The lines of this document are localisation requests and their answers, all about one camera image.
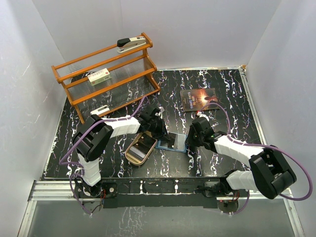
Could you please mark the black and beige stapler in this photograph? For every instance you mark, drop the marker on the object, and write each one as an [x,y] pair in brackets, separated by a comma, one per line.
[127,44]

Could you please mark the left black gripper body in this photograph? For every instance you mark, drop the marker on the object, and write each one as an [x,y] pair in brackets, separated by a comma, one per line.
[154,128]

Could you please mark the black VIP card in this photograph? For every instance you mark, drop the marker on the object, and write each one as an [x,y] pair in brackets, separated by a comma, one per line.
[147,141]

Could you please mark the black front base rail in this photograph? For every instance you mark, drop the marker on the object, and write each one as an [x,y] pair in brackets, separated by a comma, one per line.
[166,192]

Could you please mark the blue leather card holder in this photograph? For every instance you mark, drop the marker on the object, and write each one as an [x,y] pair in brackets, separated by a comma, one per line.
[177,143]

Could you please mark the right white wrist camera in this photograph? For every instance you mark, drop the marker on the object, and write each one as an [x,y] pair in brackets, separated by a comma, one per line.
[199,114]

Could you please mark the dark book with sunset cover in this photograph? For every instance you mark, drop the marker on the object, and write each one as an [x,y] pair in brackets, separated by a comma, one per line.
[197,99]

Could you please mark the green and white small box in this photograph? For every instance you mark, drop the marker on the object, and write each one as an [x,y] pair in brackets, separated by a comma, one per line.
[99,76]

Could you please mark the white card on rack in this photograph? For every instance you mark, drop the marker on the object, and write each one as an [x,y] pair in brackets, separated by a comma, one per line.
[100,111]

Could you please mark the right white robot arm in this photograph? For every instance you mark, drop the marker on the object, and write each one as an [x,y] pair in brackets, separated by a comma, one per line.
[270,173]

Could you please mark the stack of cards in tray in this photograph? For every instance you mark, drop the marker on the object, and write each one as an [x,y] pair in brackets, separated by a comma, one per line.
[137,154]

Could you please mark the orange wooden three-tier rack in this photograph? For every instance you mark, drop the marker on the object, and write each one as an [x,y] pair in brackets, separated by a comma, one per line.
[109,79]

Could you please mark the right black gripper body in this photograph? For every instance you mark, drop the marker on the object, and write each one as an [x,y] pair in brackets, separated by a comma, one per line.
[194,139]

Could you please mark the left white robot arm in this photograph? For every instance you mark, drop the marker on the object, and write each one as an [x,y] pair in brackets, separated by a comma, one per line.
[92,139]

